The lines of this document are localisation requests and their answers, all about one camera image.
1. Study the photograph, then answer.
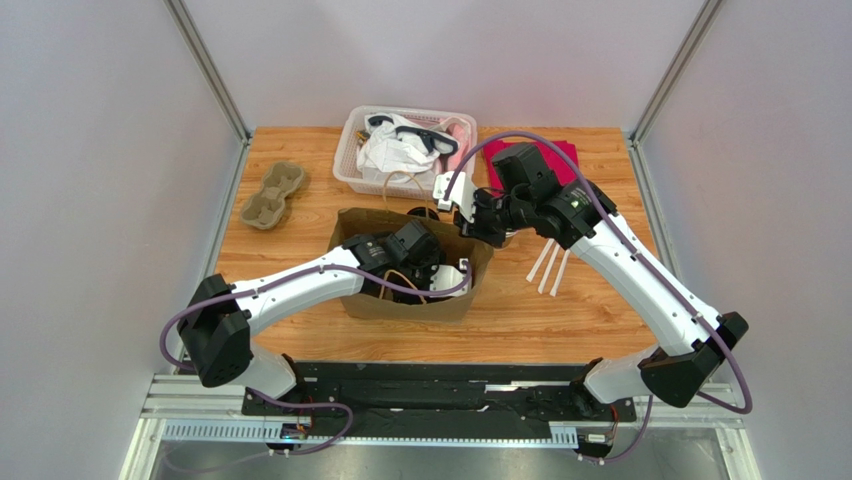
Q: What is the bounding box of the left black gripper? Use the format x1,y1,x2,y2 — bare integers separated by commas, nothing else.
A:
391,251,445,312

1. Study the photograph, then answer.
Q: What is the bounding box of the brown paper bag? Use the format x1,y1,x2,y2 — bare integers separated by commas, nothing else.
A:
329,207,494,322

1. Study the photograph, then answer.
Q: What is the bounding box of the paper coffee cup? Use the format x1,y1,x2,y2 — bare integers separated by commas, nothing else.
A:
496,231,518,250

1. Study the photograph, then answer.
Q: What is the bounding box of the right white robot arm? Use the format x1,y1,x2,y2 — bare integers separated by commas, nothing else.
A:
433,143,749,408

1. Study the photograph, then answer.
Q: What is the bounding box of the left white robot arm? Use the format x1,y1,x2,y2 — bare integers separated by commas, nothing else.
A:
175,220,446,398

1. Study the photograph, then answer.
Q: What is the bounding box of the white wrapped straw left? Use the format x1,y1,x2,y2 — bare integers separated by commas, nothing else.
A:
525,239,554,282

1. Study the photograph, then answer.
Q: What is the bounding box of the white wrapped straw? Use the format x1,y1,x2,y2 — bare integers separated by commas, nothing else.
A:
549,249,571,297
537,241,565,294
525,239,554,282

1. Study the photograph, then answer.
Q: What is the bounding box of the red folded cloth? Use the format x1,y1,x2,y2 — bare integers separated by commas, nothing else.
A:
482,140,576,191

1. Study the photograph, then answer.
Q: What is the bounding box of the black lid on table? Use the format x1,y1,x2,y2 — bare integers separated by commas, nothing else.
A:
407,207,440,221

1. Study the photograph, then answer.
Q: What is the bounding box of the white wrapped straw middle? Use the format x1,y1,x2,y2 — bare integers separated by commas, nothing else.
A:
537,241,565,294

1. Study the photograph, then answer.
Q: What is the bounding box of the white wrapped straw right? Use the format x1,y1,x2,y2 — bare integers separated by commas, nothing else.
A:
549,249,571,297

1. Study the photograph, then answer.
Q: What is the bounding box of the white cloth in basket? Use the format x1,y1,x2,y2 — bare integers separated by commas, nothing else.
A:
356,112,440,184

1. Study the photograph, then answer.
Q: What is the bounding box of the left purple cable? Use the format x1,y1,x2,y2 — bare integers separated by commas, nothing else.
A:
158,259,474,457

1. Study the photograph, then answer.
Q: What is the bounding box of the purple cable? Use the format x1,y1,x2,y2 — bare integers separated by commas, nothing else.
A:
158,259,474,457
442,131,755,465

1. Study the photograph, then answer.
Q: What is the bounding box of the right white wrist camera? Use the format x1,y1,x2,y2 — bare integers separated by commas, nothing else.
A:
432,171,477,223

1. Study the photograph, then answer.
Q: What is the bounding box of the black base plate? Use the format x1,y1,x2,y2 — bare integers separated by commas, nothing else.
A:
237,362,640,443

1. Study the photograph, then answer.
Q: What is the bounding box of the aluminium frame rail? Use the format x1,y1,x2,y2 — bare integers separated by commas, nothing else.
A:
119,372,763,480

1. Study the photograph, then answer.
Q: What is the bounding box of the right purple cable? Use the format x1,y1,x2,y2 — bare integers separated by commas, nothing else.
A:
442,131,755,465

